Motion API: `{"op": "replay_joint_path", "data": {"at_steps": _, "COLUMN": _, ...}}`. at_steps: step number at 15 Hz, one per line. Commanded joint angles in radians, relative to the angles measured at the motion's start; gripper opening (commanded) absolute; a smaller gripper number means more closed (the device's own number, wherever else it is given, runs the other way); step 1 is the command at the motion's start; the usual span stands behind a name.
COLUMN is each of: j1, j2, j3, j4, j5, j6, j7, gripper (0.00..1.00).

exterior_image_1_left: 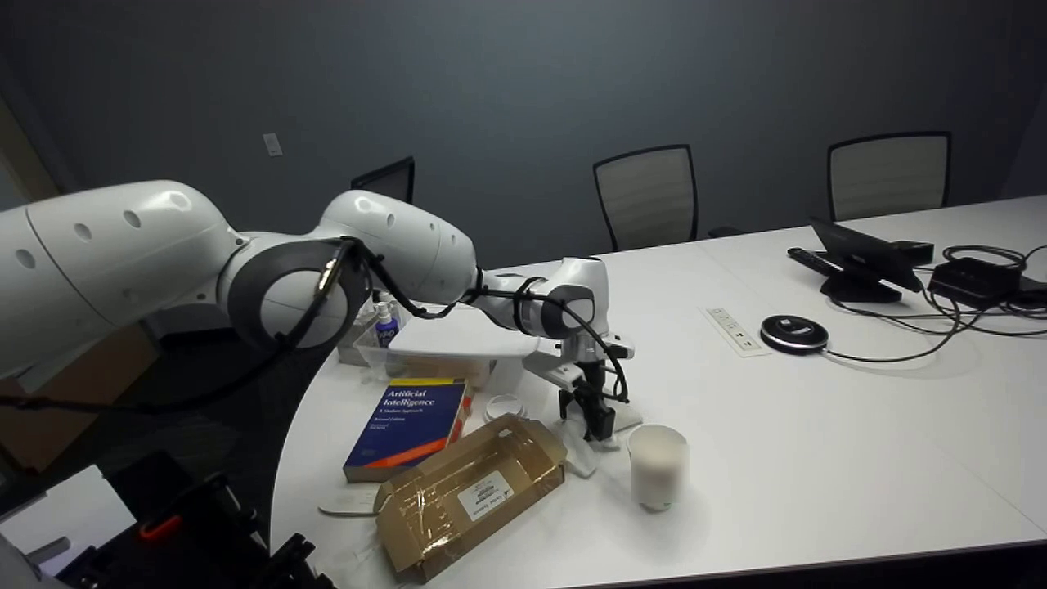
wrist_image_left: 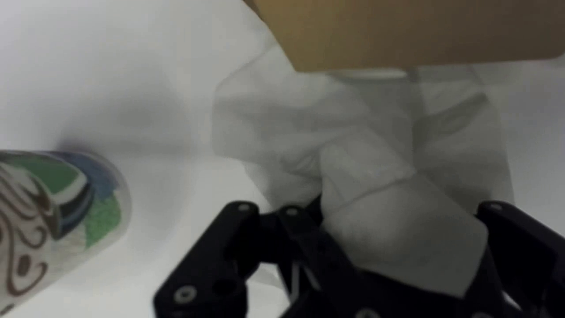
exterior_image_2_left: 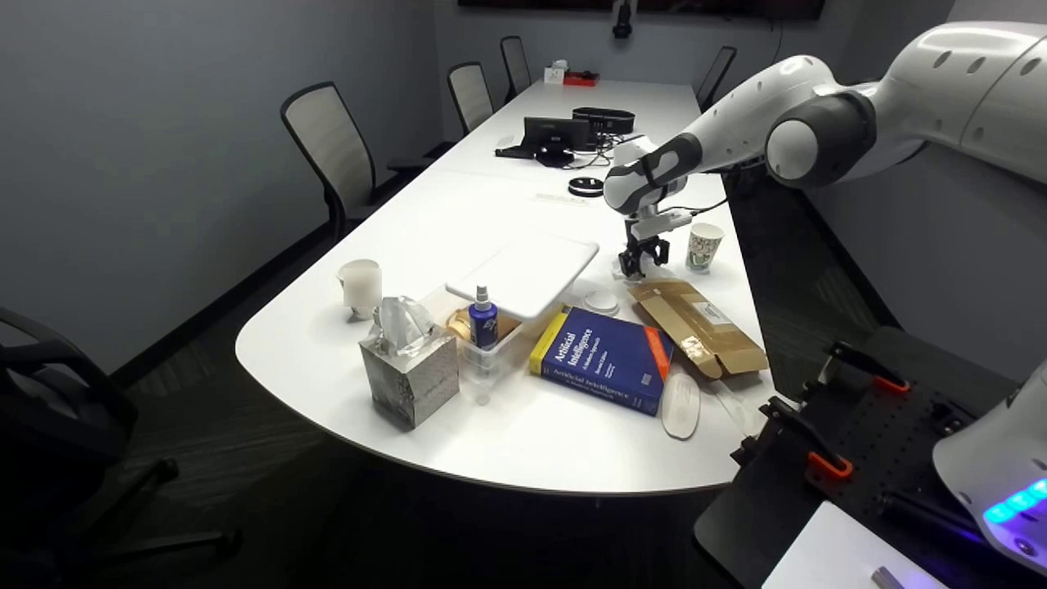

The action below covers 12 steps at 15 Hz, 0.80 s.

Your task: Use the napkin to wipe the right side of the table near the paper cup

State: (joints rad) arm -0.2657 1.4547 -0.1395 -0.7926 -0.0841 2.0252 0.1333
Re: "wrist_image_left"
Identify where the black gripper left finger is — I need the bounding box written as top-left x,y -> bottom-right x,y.
152,200 -> 368,318

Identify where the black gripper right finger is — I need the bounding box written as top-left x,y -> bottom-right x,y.
470,200 -> 565,318

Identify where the white napkin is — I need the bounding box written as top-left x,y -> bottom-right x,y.
210,34 -> 518,299

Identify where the patterned paper cup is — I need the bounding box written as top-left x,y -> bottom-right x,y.
0,149 -> 133,316

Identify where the brown cardboard box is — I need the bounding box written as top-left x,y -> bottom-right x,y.
244,0 -> 565,74

